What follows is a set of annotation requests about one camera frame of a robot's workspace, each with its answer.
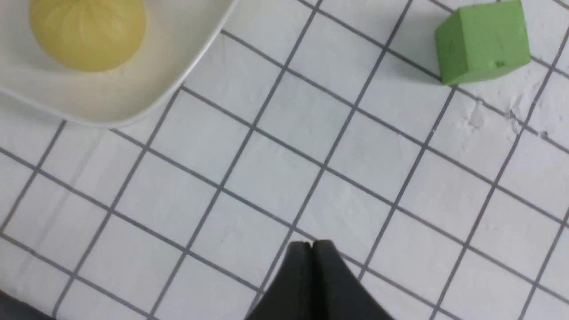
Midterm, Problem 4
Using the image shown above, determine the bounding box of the yellow steamed bun on plate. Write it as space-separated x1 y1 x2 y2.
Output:
29 0 147 72

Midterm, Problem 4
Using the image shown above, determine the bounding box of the white square plate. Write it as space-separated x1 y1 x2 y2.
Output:
0 0 236 128

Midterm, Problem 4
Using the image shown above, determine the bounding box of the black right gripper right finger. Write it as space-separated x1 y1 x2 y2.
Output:
313 240 393 320

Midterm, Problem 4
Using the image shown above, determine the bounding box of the green foam cube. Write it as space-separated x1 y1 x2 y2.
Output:
435 0 532 85

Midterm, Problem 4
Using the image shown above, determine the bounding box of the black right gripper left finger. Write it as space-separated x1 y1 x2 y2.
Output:
247 242 313 320

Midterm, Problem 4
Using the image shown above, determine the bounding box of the white grid tablecloth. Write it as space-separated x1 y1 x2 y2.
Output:
1 0 568 320

